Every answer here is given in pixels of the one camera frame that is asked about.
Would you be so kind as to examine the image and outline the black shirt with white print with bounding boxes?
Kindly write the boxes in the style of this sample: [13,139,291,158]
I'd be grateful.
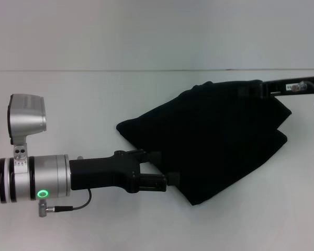
[116,79,293,207]

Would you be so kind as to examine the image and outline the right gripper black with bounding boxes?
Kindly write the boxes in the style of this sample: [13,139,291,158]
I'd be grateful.
[238,75,314,100]

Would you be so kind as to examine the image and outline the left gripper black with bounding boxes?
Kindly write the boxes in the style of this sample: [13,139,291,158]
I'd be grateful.
[69,149,181,195]

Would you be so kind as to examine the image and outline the left gripper grey cable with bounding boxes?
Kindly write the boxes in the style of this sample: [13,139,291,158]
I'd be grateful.
[38,188,93,218]

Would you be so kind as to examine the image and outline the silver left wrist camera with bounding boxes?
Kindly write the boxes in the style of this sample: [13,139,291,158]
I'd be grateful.
[6,94,47,167]

